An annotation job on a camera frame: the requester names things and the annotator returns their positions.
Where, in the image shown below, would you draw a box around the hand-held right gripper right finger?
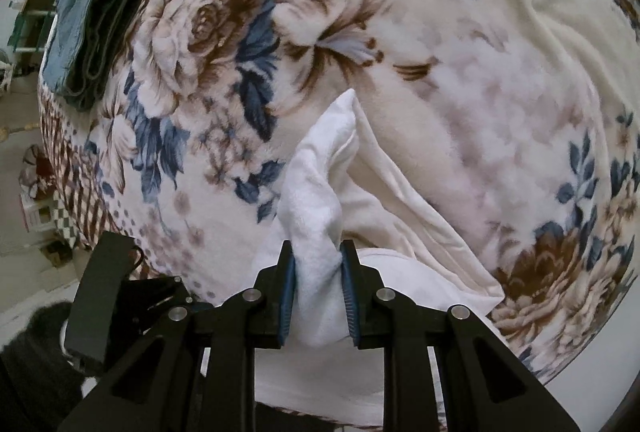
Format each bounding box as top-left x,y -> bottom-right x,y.
340,239 -> 581,432

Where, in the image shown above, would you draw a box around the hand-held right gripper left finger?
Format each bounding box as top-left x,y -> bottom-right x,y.
60,240 -> 297,432

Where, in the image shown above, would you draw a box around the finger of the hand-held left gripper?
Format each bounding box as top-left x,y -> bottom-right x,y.
127,276 -> 216,338

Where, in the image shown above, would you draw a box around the white pants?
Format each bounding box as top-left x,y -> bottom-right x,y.
252,88 -> 506,428

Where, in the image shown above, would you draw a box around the person's left forearm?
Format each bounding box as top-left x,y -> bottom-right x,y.
0,301 -> 96,432

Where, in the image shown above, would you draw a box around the brown checked bedsheet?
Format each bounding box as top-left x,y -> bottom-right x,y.
37,82 -> 151,285

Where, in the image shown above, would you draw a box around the floral plush blanket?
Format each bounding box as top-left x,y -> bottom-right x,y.
37,0 -> 640,388

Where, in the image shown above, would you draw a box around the folded blue jeans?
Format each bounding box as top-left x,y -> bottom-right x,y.
41,0 -> 147,113

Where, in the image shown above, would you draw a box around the green rack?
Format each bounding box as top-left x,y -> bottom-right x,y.
7,9 -> 57,62

